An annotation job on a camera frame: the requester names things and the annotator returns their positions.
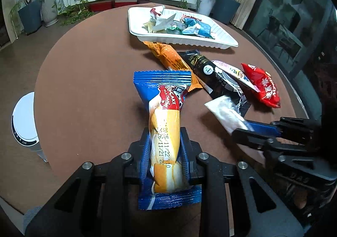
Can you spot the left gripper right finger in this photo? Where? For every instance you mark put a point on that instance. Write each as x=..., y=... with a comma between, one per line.
x=201, y=168

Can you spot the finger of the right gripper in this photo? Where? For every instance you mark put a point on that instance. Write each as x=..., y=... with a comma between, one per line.
x=290, y=142
x=287, y=127

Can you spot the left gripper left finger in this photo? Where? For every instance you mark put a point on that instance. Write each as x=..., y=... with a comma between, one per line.
x=125, y=178

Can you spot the silver white snack wrapper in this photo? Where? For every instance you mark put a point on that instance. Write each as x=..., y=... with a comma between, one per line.
x=227, y=114

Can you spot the blue cake snack packet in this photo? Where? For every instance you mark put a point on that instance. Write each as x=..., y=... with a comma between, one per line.
x=163, y=94

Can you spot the red chocolate ball bag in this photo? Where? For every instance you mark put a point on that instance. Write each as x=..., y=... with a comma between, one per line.
x=268, y=93

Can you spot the white yellow cartoon packet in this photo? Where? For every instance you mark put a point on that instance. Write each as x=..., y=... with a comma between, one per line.
x=236, y=73

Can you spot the black snack packet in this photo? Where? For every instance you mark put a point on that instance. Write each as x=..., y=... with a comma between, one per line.
x=215, y=81

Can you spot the orange snack packet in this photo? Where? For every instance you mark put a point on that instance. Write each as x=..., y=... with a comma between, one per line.
x=172, y=61

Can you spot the light blue snack bag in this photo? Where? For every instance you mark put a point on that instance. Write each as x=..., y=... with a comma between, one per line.
x=195, y=27

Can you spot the clear green-edged seed packet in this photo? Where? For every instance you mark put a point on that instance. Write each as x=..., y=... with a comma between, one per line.
x=174, y=30

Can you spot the red white long packet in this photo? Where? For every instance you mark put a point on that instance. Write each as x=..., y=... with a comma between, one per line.
x=159, y=21

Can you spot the white round trash bin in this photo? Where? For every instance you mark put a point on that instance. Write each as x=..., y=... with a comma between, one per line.
x=23, y=125

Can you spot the right blue plant pot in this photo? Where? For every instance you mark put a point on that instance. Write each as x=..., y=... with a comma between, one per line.
x=224, y=10

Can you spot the white plastic tray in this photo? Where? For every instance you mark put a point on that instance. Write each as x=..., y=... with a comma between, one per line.
x=137, y=16

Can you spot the white tall plant pot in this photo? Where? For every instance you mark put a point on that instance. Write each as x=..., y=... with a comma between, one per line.
x=205, y=7

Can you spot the red storage box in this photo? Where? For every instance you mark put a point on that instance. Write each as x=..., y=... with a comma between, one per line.
x=106, y=5

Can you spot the dark blue plant pot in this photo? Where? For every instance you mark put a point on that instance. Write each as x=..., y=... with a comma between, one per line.
x=30, y=16

